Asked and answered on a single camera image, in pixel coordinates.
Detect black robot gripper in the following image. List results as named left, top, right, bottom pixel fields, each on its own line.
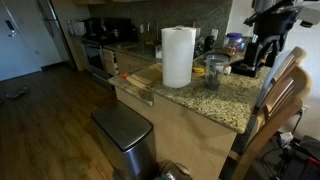
left=243, top=11, right=296, bottom=70

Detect clear plastic container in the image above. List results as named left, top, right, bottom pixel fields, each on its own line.
left=204, top=54, right=230, bottom=91

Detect light wooden slat chair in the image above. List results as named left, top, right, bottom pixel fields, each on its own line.
left=254, top=46, right=308, bottom=113
left=219, top=65, right=313, bottom=180

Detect plastic jar blue lid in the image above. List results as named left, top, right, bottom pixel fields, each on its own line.
left=222, top=32, right=247, bottom=57

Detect black coffee maker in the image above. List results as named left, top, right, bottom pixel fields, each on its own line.
left=194, top=34, right=215, bottom=58

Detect small yellow item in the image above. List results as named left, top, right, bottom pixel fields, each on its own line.
left=192, top=66, right=206, bottom=75

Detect white power adapter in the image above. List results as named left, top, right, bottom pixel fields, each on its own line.
left=278, top=131, right=295, bottom=145

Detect white paper towel roll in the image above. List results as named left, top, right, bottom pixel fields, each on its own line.
left=161, top=25, right=197, bottom=89

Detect black red equipment case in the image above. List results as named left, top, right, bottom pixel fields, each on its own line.
left=281, top=134, right=320, bottom=180

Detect curved metal faucet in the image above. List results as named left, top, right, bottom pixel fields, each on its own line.
left=145, top=19, right=161, bottom=46

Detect beige counter island base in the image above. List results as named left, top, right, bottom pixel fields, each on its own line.
left=114, top=87, right=238, bottom=180

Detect wooden cutting board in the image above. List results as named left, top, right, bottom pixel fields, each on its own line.
left=131, top=62, right=164, bottom=85

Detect beige lower kitchen cabinet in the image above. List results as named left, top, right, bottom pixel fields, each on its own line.
left=102, top=47, right=156, bottom=77

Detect brown bag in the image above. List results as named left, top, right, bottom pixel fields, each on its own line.
left=153, top=160, right=193, bottom=180

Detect stainless steel trash can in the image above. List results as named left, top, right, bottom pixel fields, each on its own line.
left=90, top=101, right=158, bottom=180

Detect black stove oven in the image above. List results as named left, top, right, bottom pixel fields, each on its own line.
left=80, top=17, right=138, bottom=83

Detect stainless steel refrigerator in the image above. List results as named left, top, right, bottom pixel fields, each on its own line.
left=35, top=0, right=78, bottom=70

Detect white door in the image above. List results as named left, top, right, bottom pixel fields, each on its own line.
left=0, top=0, right=43, bottom=82

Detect dark shoes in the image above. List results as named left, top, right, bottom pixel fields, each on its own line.
left=3, top=85, right=31, bottom=101

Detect white wall outlet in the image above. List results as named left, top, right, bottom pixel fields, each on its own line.
left=210, top=28, right=220, bottom=41
left=301, top=104, right=311, bottom=116

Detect metal door lever handle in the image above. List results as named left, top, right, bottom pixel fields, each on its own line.
left=4, top=19, right=18, bottom=38

